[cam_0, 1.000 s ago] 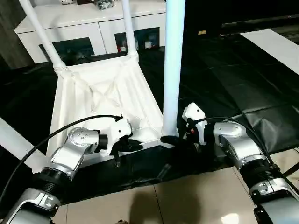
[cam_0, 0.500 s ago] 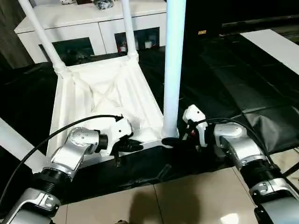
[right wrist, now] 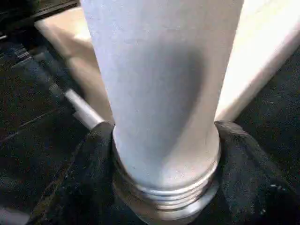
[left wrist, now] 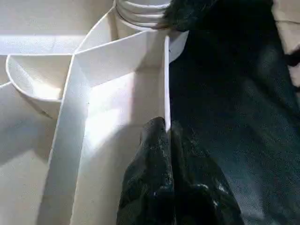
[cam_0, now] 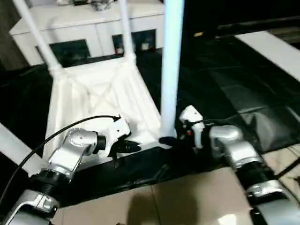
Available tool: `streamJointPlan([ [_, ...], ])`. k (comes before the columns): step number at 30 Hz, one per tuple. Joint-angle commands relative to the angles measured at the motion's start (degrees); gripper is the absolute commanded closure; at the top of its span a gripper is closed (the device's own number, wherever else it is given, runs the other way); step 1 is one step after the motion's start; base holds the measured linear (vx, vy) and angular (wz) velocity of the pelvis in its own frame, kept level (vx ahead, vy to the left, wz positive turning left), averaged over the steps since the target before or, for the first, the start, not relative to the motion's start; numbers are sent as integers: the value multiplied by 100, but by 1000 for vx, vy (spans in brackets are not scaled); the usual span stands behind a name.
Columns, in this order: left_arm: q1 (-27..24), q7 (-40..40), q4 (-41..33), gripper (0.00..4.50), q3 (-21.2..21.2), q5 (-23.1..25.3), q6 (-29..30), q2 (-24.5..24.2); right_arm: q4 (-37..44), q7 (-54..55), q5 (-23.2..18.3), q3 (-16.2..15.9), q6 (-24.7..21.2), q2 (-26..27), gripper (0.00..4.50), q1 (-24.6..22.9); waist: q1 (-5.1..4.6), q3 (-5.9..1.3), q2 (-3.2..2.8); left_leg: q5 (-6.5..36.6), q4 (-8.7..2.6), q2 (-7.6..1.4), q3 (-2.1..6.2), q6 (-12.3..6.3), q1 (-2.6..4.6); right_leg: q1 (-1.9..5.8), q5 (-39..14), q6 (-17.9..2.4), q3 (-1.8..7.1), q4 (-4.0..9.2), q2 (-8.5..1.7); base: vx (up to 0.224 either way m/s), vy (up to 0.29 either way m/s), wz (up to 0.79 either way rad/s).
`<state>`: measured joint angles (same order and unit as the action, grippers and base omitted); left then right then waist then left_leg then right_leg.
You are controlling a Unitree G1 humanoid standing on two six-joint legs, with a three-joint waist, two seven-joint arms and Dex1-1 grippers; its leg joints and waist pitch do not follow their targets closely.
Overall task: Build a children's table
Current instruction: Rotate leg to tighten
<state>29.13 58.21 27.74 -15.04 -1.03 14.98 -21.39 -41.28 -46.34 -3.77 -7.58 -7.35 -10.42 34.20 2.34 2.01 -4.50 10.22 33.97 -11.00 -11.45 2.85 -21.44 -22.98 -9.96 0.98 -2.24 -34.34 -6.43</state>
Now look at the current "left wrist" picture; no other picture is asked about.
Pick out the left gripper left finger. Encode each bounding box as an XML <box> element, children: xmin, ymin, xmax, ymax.
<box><xmin>116</xmin><ymin>116</ymin><xmax>176</xmax><ymax>225</ymax></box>

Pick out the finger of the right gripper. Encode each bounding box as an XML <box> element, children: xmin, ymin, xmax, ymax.
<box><xmin>158</xmin><ymin>0</ymin><xmax>212</xmax><ymax>33</ymax></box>

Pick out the white plastic table top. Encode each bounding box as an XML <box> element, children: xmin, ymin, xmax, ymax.
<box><xmin>0</xmin><ymin>0</ymin><xmax>191</xmax><ymax>225</ymax></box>

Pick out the black work mat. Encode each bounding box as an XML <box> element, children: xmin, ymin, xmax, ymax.
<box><xmin>167</xmin><ymin>0</ymin><xmax>300</xmax><ymax>225</ymax></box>

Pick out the black sock foot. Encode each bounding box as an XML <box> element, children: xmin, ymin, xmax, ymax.
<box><xmin>284</xmin><ymin>45</ymin><xmax>300</xmax><ymax>69</ymax></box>

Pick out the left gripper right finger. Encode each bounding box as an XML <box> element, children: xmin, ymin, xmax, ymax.
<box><xmin>170</xmin><ymin>120</ymin><xmax>245</xmax><ymax>225</ymax></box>

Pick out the white plastic table leg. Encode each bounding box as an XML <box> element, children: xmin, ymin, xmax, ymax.
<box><xmin>113</xmin><ymin>0</ymin><xmax>174</xmax><ymax>31</ymax></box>

